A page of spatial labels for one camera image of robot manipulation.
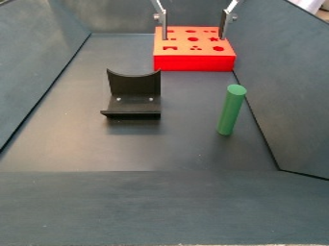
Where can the red shape sorting board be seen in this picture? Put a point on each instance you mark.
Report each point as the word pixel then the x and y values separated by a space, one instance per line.
pixel 191 49

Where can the green cylinder peg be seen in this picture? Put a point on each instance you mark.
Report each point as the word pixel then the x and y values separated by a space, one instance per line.
pixel 236 94

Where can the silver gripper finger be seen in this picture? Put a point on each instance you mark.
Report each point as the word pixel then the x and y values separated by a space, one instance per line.
pixel 161 16
pixel 228 17

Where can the black curved holder bracket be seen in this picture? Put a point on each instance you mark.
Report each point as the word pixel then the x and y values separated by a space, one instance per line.
pixel 135 95

